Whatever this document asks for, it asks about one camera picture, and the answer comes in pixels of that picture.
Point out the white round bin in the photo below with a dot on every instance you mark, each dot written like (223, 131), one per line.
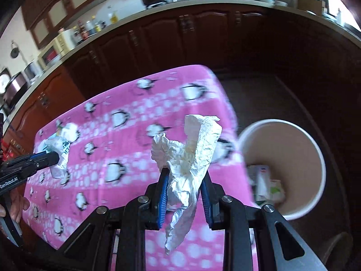
(296, 152)

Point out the person's left hand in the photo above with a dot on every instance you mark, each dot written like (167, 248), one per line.
(19, 206)

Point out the yellow cooking oil bottle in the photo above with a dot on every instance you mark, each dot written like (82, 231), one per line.
(113, 18)

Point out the wooden cutting board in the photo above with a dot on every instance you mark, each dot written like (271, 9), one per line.
(310, 4)

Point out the wooden base cabinets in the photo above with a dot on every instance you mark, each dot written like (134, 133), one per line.
(197, 42)

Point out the steel kettle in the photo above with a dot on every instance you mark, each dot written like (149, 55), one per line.
(31, 70)

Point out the white paper tissue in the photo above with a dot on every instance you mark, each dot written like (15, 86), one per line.
(186, 158)

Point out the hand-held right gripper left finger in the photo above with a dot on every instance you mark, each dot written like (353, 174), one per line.
(163, 200)

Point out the white plastic wrapper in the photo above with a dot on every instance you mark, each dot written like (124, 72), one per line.
(62, 146)

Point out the window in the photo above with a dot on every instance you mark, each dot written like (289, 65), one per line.
(341, 8)

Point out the dark sauce bottle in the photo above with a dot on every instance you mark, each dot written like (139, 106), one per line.
(76, 35)

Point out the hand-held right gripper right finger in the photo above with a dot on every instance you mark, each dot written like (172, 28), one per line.
(205, 200)

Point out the white-capped seasoning bottle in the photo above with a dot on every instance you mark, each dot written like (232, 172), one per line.
(90, 28)

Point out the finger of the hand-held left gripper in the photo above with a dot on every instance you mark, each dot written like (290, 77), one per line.
(42, 163)
(42, 155)

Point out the pink penguin printed tablecloth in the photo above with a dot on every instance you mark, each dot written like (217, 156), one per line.
(127, 146)

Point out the gas stove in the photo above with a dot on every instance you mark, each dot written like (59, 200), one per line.
(180, 0)

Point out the white wrapper with green label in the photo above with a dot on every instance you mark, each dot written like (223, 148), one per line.
(276, 190)

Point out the rice cooker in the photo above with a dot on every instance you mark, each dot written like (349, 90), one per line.
(12, 86)

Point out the brown sauce bottle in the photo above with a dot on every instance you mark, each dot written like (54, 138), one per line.
(84, 31)

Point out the yellow-capped soy sauce bottle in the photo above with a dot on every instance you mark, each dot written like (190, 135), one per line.
(98, 26)

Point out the glass-door wooden wall cabinet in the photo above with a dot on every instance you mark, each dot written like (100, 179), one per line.
(56, 8)

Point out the cream microwave oven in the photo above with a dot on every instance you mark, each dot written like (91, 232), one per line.
(53, 52)

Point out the white carton with colourful print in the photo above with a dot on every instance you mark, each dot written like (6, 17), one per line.
(261, 177)

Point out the black round hanging trivet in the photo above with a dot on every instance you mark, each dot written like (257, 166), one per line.
(14, 51)

